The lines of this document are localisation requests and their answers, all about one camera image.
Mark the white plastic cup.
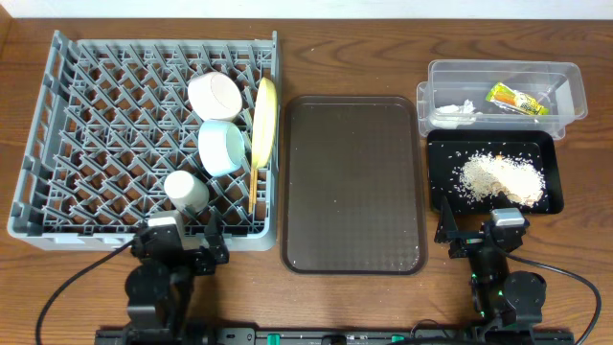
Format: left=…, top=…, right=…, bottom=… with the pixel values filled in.
left=164, top=171, right=210, bottom=213

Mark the wooden chopstick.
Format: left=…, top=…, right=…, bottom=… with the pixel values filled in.
left=249, top=168, right=259, bottom=214
left=248, top=167, right=258, bottom=214

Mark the light blue bowl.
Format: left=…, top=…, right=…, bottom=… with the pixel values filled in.
left=197, top=120, right=245, bottom=177

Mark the yellow plastic plate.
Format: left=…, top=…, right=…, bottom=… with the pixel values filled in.
left=251, top=78, right=278, bottom=170

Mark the pink white bowl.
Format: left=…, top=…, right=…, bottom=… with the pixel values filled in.
left=188, top=72, right=242, bottom=121

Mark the yellow green snack wrapper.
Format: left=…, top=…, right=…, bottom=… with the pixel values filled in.
left=486, top=82, right=550, bottom=116

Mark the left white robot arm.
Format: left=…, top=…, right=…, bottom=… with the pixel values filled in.
left=123, top=210, right=229, bottom=344

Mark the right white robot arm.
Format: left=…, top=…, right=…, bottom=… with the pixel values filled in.
left=435, top=197, right=547, bottom=344

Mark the black waste tray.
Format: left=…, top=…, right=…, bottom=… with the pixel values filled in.
left=426, top=129, right=564, bottom=215

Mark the grey plastic dishwasher rack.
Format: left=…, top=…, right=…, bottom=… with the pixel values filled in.
left=7, top=33, right=281, bottom=251

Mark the spilled rice pile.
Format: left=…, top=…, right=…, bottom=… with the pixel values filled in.
left=449, top=152, right=546, bottom=207

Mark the dark brown serving tray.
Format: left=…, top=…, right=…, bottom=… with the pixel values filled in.
left=281, top=96, right=427, bottom=276

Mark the crumpled white tissue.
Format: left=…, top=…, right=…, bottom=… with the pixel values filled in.
left=430, top=100, right=481, bottom=129

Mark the clear plastic bin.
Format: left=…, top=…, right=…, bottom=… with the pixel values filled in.
left=417, top=59, right=588, bottom=140

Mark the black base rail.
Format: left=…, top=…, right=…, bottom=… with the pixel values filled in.
left=94, top=319, right=575, bottom=345

